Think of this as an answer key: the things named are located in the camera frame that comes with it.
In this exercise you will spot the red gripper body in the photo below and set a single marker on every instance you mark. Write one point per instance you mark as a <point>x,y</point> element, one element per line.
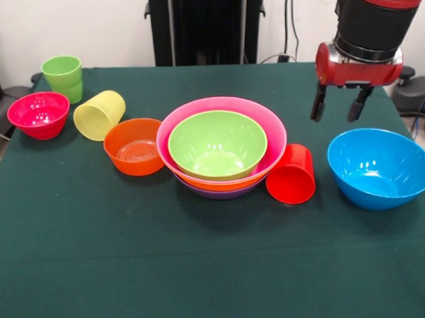
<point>359,73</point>

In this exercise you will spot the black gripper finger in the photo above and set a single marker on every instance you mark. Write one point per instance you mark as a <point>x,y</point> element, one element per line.
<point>319,106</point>
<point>358,108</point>

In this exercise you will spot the large pink bowl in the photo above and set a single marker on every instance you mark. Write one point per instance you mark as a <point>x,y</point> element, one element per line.
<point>276,139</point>

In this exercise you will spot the blue bowl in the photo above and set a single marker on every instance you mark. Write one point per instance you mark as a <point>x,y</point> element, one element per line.
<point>380,174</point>

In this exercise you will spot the light green bowl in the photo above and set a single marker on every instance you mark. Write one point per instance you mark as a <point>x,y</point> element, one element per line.
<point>217,145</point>

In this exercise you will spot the large orange bowl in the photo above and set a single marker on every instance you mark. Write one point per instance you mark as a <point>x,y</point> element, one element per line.
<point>203,187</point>

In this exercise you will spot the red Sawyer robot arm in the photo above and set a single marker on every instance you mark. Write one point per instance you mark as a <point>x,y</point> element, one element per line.
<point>371,21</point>

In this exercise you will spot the red cup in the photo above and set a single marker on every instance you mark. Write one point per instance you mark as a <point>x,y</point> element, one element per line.
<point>292,182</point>

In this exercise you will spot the purple bowl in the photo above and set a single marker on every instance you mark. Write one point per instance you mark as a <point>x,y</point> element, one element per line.
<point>219,195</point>

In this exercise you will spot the dark green tablecloth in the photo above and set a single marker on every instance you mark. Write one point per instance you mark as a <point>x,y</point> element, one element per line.
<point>216,263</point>

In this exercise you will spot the small orange-red bowl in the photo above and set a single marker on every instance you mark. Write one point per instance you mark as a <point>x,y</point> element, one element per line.
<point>135,158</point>

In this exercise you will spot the yellow cup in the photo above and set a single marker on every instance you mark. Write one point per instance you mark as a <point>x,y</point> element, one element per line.
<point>99,114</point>

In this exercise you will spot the green cup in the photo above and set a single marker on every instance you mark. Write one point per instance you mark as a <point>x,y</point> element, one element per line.
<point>63,77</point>

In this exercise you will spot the small crimson bowl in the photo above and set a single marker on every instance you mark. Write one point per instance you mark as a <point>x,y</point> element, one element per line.
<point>38,116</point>

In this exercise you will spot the grey pedestal foot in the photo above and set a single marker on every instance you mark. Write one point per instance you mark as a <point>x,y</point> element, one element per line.
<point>5,110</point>
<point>414,96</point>

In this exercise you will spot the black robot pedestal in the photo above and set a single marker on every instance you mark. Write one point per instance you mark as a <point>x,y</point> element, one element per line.
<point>201,27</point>

